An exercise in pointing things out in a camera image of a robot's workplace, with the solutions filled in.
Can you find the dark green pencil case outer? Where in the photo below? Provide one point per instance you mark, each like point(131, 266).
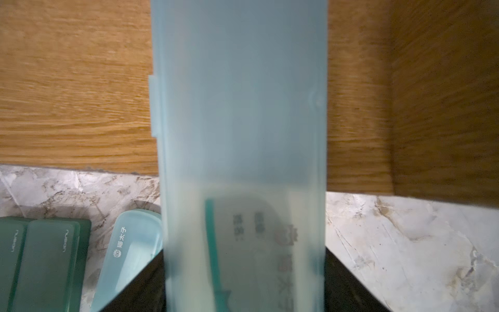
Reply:
point(13, 234)

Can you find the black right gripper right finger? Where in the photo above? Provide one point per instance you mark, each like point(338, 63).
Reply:
point(344, 292)

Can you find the light teal pencil case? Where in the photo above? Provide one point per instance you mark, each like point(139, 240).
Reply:
point(239, 110)
point(135, 240)

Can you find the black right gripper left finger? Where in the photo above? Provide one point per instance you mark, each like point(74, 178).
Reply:
point(146, 292)

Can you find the dark green pencil case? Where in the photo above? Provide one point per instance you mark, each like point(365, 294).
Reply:
point(13, 234)
point(53, 265)

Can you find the dark green pencil case inner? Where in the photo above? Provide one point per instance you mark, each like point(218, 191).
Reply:
point(53, 265)

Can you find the wooden three-tier shelf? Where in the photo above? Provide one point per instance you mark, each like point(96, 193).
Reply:
point(412, 93)

